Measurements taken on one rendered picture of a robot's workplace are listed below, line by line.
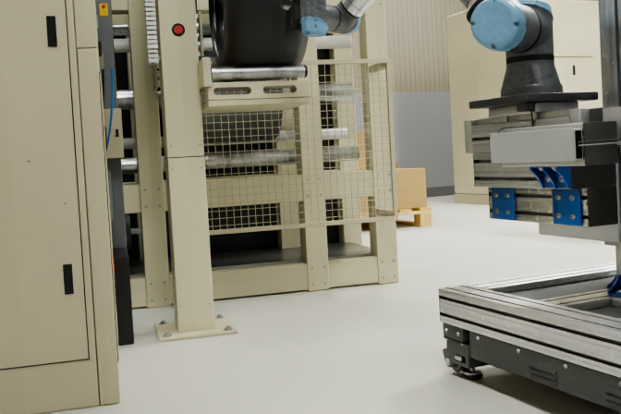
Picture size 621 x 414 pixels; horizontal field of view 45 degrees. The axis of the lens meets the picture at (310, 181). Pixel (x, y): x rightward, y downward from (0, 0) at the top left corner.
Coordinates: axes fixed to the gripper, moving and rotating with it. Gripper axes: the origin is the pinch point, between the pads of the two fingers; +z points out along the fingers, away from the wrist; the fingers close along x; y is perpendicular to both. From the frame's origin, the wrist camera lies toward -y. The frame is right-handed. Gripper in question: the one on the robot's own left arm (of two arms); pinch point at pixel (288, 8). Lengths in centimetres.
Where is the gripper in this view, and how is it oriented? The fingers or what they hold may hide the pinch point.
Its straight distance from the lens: 249.0
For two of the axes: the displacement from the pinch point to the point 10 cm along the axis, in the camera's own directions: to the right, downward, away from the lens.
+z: -2.6, -0.2, 9.7
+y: -0.5, -10.0, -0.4
